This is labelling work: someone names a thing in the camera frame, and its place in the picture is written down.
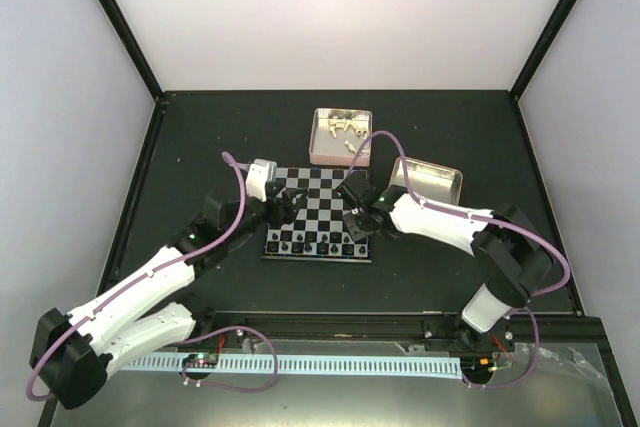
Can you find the light blue slotted cable duct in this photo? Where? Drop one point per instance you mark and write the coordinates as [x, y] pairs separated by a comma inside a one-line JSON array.
[[331, 365]]

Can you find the left black frame post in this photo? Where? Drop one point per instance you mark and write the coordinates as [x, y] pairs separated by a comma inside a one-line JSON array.
[[126, 36]]

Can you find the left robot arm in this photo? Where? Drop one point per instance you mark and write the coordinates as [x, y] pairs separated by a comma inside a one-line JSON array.
[[75, 353]]

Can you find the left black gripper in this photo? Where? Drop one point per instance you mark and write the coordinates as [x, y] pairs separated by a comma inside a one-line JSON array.
[[288, 212]]

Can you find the small green circuit board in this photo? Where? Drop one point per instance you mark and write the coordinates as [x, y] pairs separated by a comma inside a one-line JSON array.
[[200, 360]]

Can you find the pile of white chess pieces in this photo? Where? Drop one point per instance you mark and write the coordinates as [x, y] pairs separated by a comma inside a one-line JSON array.
[[350, 133]]

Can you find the black and grey chessboard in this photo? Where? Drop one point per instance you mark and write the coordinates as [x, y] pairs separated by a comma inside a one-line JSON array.
[[323, 213]]

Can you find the black frame post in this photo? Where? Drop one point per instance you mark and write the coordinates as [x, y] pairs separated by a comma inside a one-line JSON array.
[[126, 36], [550, 31]]

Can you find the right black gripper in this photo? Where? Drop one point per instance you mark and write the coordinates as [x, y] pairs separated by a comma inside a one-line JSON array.
[[353, 230]]

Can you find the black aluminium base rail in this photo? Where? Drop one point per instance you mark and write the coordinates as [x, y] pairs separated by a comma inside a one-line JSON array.
[[439, 332]]

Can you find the pink tin tray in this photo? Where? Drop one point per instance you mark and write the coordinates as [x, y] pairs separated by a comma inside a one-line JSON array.
[[323, 149]]

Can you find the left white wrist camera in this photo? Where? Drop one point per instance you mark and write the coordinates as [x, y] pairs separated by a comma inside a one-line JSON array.
[[260, 173]]

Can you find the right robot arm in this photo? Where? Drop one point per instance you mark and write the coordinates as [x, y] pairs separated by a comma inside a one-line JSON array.
[[512, 259]]

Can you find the right black frame post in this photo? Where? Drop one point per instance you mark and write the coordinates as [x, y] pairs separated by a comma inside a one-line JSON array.
[[550, 31]]

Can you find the yellow tin tray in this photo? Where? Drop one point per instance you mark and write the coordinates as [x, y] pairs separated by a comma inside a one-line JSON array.
[[436, 182]]

